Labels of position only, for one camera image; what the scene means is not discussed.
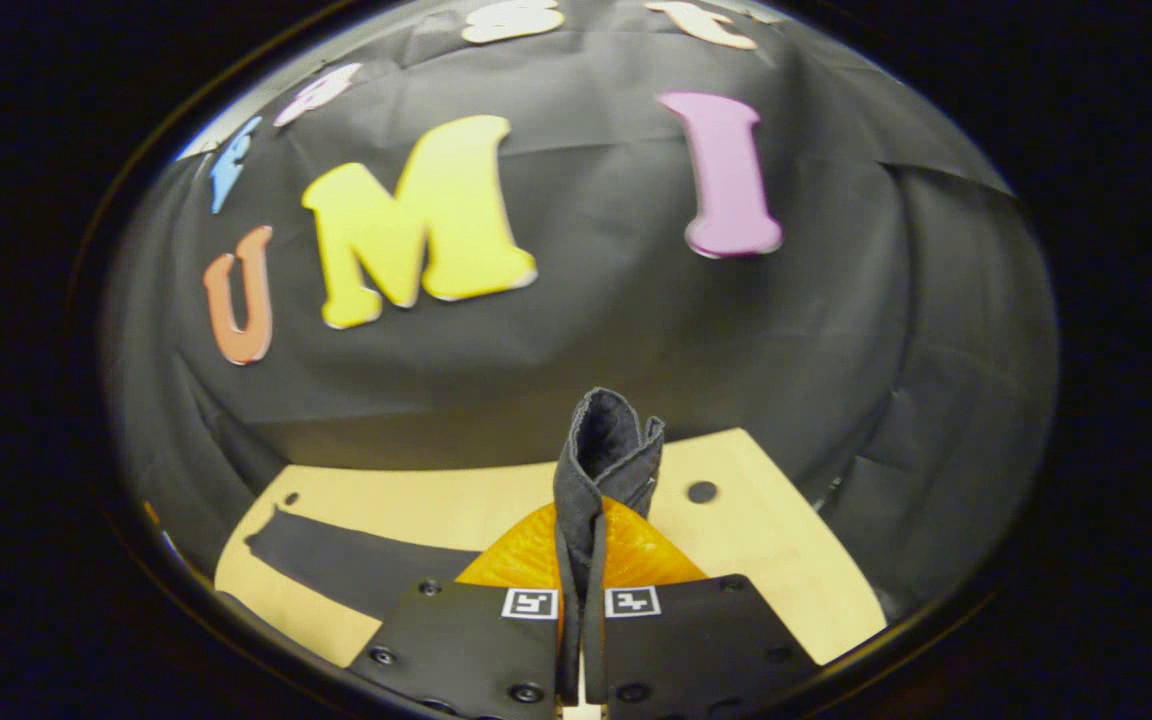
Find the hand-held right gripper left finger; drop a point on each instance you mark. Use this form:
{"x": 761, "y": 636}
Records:
{"x": 466, "y": 640}

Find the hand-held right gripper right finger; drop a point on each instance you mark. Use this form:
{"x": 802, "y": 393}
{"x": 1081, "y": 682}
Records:
{"x": 696, "y": 640}

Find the black backdrop cloth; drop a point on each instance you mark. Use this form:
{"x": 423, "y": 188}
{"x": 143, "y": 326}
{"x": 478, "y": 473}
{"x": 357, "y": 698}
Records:
{"x": 596, "y": 330}

